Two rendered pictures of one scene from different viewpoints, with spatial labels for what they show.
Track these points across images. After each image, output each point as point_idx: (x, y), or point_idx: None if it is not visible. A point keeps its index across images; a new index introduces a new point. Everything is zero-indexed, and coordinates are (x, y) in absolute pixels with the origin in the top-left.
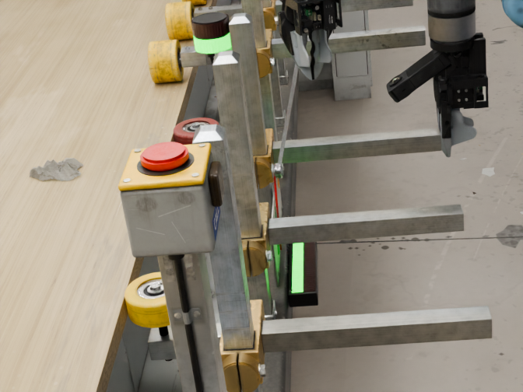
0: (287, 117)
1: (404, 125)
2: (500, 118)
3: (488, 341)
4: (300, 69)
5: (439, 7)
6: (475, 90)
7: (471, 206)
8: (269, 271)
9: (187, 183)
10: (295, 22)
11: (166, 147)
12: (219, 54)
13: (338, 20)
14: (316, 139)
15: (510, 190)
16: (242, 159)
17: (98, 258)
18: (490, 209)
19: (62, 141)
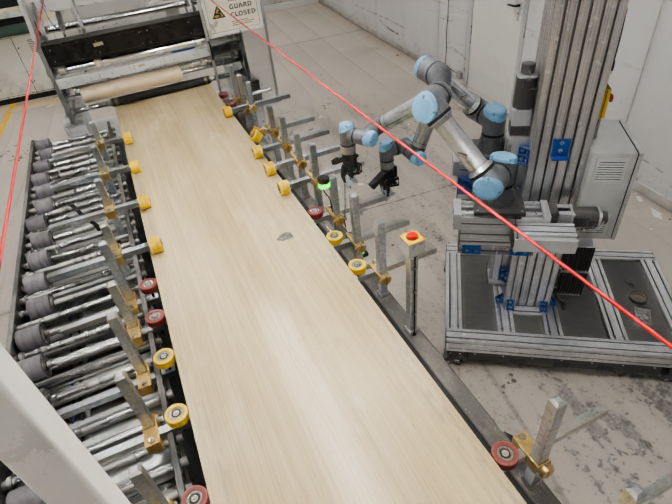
0: (345, 201)
1: (295, 174)
2: (330, 164)
3: (371, 250)
4: (347, 186)
5: (385, 160)
6: (395, 181)
7: (339, 203)
8: (349, 249)
9: (422, 240)
10: (349, 174)
11: (411, 233)
12: (352, 194)
13: (360, 170)
14: (349, 205)
15: (349, 193)
16: (358, 221)
17: (330, 260)
18: (346, 202)
19: (273, 225)
